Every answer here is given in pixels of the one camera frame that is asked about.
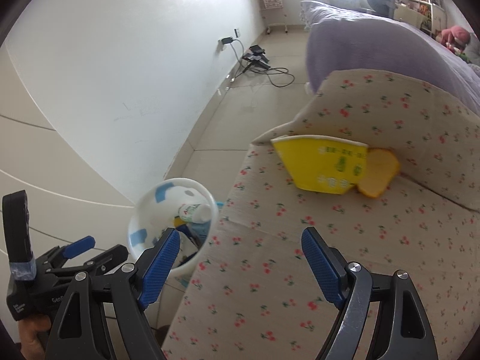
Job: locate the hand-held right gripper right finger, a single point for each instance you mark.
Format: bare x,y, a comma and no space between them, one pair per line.
322,270

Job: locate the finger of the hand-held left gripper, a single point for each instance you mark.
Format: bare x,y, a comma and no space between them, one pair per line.
110,257
77,246

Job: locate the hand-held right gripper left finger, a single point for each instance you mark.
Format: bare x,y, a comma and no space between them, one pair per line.
159,270

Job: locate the light blue tube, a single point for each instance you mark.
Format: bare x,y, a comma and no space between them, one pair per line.
197,229

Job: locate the white blue patterned bin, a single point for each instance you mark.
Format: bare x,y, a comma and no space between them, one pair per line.
150,213

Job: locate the white tube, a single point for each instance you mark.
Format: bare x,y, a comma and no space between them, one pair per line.
195,213

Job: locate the person's left hand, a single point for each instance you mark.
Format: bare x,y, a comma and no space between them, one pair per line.
32,339

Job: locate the cherry print blanket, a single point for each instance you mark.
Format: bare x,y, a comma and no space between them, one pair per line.
262,232

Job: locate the small blue plastic item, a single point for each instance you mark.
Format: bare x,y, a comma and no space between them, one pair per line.
220,205

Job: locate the white cabinet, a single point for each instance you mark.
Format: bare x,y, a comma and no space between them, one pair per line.
37,157

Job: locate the yellow paper bowl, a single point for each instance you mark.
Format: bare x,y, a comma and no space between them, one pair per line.
311,165

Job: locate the yellow sponge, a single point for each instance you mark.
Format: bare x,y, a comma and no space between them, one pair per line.
378,176

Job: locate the black floor device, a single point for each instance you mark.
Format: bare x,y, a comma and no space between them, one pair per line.
257,50

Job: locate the purple blanket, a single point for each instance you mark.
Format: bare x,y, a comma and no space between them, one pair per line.
375,45

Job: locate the black power adapter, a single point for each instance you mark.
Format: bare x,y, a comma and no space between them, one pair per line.
227,40

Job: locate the pink plush toy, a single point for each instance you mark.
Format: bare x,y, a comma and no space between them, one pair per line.
457,34

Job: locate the small rolling side table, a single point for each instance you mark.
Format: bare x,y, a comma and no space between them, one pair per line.
273,0

